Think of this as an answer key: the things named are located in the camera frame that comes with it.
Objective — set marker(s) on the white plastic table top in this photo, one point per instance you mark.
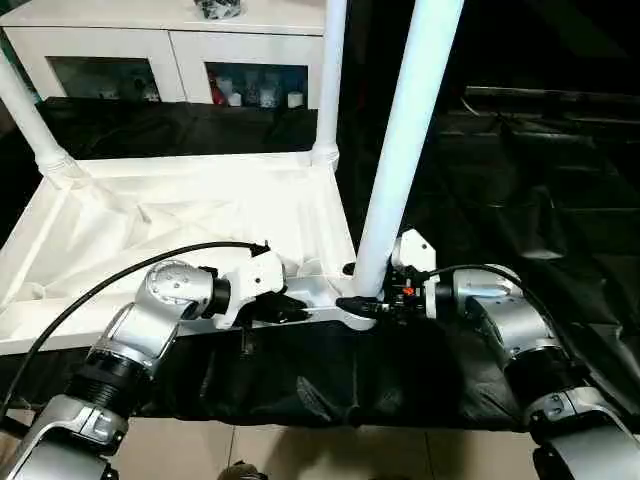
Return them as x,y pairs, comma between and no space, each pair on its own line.
150,210

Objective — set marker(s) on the white plastic table leg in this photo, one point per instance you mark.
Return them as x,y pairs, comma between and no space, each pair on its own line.
30,115
415,125
330,75

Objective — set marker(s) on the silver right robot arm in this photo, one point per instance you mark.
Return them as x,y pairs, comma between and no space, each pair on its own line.
520,320

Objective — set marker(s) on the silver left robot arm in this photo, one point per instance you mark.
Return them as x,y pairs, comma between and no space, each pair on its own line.
140,320

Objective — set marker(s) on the black work mat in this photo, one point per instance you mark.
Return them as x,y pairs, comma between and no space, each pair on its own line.
325,380

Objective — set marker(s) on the dark robot body part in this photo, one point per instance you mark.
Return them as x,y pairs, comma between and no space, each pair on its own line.
243,472

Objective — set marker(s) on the red bottle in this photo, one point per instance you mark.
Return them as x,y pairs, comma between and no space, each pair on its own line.
218,92

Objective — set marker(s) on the long black metal bar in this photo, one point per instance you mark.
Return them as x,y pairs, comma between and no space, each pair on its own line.
550,96

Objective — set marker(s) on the white cabinet with glass doors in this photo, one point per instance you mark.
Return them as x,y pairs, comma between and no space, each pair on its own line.
125,45

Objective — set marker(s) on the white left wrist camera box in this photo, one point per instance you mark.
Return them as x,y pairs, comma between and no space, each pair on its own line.
255,280

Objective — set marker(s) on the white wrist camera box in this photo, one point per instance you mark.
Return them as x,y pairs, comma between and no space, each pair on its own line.
415,250
255,280

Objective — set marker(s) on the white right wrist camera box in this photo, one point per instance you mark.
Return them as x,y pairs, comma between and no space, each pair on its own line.
415,250

